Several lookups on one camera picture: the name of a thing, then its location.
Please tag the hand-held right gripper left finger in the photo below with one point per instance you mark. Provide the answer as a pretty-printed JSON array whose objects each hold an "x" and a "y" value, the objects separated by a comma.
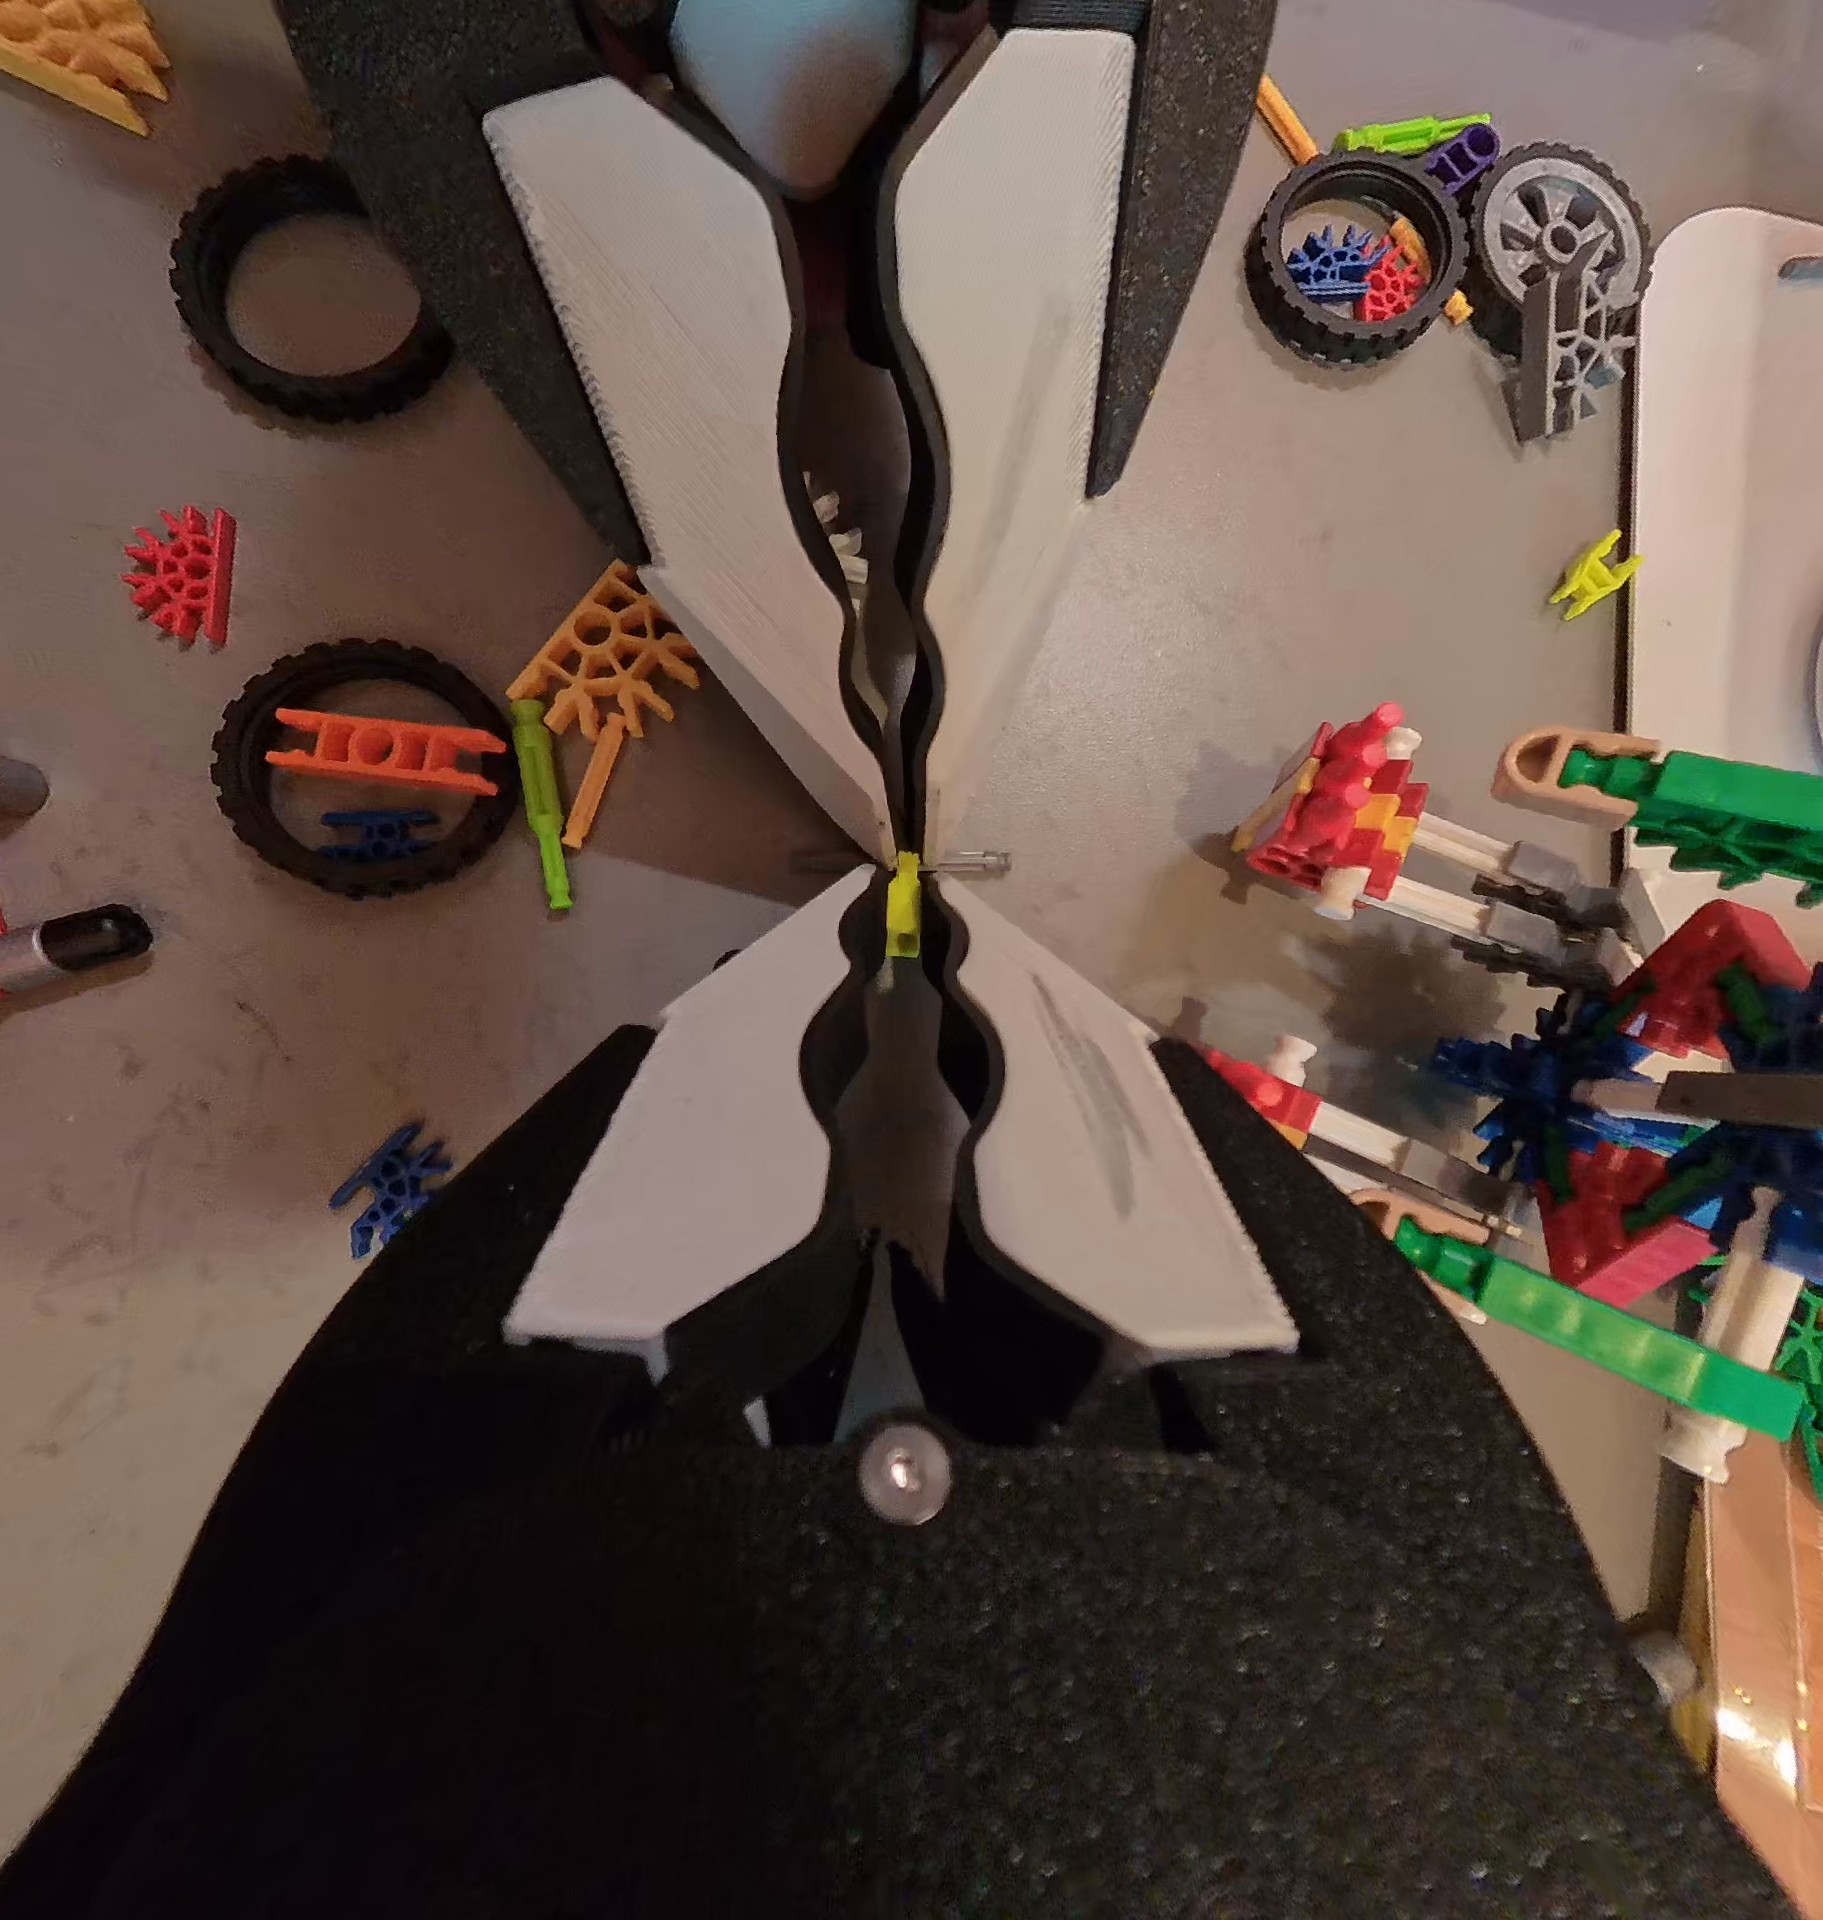
[{"x": 673, "y": 1167}]

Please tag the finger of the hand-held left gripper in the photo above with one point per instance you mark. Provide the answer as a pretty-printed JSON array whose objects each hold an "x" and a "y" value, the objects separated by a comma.
[
  {"x": 653, "y": 303},
  {"x": 1011, "y": 303}
]

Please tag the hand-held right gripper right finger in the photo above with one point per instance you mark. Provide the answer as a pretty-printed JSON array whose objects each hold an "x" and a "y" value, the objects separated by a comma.
[{"x": 1109, "y": 1200}]

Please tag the yellow green clip connector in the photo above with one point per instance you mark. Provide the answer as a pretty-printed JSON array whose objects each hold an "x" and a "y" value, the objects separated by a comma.
[
  {"x": 1593, "y": 575},
  {"x": 905, "y": 917}
]

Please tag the thin grey rod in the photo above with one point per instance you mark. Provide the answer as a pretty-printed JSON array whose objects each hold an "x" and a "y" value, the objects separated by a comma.
[{"x": 979, "y": 861}]

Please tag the blue lattice connector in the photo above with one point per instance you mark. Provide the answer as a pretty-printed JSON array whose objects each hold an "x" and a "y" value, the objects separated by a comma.
[{"x": 385, "y": 1182}]

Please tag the white snowflake connector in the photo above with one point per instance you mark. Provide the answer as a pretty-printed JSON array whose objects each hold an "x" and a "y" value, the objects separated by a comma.
[{"x": 842, "y": 537}]

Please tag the empty black toy tyre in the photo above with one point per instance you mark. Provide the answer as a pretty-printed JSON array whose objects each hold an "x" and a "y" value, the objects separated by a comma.
[{"x": 197, "y": 303}]

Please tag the blue fan connector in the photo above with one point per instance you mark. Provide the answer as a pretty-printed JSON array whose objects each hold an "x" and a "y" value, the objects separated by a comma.
[{"x": 1332, "y": 268}]

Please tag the short orange rod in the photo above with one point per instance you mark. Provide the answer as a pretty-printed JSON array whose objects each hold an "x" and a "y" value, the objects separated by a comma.
[
  {"x": 1408, "y": 244},
  {"x": 596, "y": 787},
  {"x": 1288, "y": 119}
]

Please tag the yellow fan connector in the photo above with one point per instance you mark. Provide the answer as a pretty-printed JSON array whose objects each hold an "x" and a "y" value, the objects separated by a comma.
[{"x": 53, "y": 47}]

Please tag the orange lattice connector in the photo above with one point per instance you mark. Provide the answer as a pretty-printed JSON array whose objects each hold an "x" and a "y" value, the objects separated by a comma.
[{"x": 603, "y": 646}]

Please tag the red fan connector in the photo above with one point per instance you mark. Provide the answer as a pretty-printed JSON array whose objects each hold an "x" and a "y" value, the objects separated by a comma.
[{"x": 1393, "y": 286}]

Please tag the light green rod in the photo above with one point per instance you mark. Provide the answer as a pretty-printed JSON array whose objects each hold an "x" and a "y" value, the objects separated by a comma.
[
  {"x": 539, "y": 795},
  {"x": 1401, "y": 135}
]

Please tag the small blue connector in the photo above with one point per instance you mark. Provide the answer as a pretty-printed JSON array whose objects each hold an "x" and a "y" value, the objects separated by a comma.
[{"x": 376, "y": 831}]

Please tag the purple connector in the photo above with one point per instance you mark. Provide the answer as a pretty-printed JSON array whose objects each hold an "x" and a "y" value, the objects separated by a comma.
[{"x": 1454, "y": 162}]

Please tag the orange ladder piece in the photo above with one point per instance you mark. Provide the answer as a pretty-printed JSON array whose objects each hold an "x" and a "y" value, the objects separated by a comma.
[{"x": 385, "y": 747}]

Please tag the red half-round connector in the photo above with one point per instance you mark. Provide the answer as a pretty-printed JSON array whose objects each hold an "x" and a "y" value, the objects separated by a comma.
[{"x": 191, "y": 575}]

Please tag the grey spoked toy wheel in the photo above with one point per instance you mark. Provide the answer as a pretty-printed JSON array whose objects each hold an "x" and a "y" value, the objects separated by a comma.
[{"x": 1561, "y": 240}]

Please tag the grey lattice connector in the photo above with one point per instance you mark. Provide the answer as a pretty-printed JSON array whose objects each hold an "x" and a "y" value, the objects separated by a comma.
[{"x": 1561, "y": 366}]

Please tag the grey tube piece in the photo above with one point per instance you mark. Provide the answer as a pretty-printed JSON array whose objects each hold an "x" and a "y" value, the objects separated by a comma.
[{"x": 1664, "y": 1666}]

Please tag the white board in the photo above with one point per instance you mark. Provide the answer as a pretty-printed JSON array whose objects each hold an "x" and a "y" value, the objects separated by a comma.
[{"x": 1720, "y": 526}]

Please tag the multicolour construction toy model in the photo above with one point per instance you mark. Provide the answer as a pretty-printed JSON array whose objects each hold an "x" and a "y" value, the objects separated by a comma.
[{"x": 1733, "y": 787}]

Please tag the printed cardboard box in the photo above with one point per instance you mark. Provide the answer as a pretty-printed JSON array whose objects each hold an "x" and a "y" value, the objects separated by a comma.
[{"x": 1796, "y": 1726}]

